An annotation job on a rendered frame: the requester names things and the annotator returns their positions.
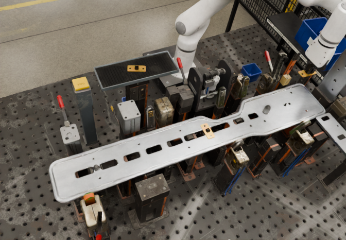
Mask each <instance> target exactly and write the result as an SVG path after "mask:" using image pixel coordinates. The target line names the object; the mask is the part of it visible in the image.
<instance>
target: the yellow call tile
mask: <svg viewBox="0 0 346 240"><path fill-rule="evenodd" d="M72 82H73V85H74V88H75V91H78V90H82V89H87V88H89V84H88V81H87V79H86V77H82V78H77V79H73V80H72Z"/></svg>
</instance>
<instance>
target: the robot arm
mask: <svg viewBox="0 0 346 240"><path fill-rule="evenodd" d="M230 1H231V0H200V1H199V2H197V3H196V4H194V5H193V6H192V7H190V8H189V9H188V10H186V11H185V12H183V13H182V14H180V15H179V16H178V17H177V19H176V21H175V28H176V31H177V32H178V33H179V34H180V35H179V37H178V40H177V46H176V51H175V56H174V58H173V60H174V62H175V63H176V65H177V67H178V68H179V66H178V63H177V57H179V58H180V59H181V62H182V66H183V72H184V75H185V79H187V78H188V73H189V69H190V68H191V67H196V66H195V64H194V63H193V59H194V56H195V52H196V48H197V44H198V42H199V40H200V38H201V37H202V36H203V34H204V32H205V31H206V29H207V27H208V25H209V23H210V20H211V17H212V16H213V15H215V14H216V13H217V12H218V11H220V10H221V9H222V8H223V7H225V6H226V5H227V4H228V3H229V2H230ZM297 1H298V2H299V3H300V4H301V5H303V6H305V7H310V6H320V7H323V8H325V9H327V10H328V11H329V12H331V13H332V15H331V16H330V18H329V20H328V21H327V23H326V25H325V26H324V28H323V29H322V30H321V31H320V34H319V36H317V37H316V38H315V39H314V40H313V42H312V43H311V44H310V46H309V47H308V49H307V50H306V52H305V54H306V56H307V64H306V66H305V68H304V71H305V70H309V71H308V73H307V74H313V73H314V72H315V70H316V69H320V70H322V71H323V70H325V69H326V66H327V65H328V63H329V62H330V60H331V59H332V57H333V55H334V53H335V50H336V46H338V45H339V43H340V42H341V40H342V39H343V37H344V36H345V34H346V0H297ZM313 64H314V66H313V67H311V66H312V65H313ZM171 75H173V76H174V77H176V78H180V79H183V77H182V74H181V71H180V69H179V72H178V73H175V74H171Z"/></svg>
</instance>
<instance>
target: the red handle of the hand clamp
mask: <svg viewBox="0 0 346 240"><path fill-rule="evenodd" d="M264 54H265V57H266V61H267V63H268V66H269V70H270V74H271V73H272V71H273V67H272V64H271V59H270V56H269V52H268V51H265V53H264Z"/></svg>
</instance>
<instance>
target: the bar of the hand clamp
mask: <svg viewBox="0 0 346 240"><path fill-rule="evenodd" d="M286 55H287V54H286V53H285V52H283V53H278V57H277V59H276V62H275V65H274V68H273V71H272V73H271V77H272V78H273V80H274V77H276V79H275V80H274V81H275V82H277V80H278V77H279V74H280V72H281V69H282V66H283V64H284V63H286V62H288V60H289V58H288V57H286ZM272 83H273V81H272Z"/></svg>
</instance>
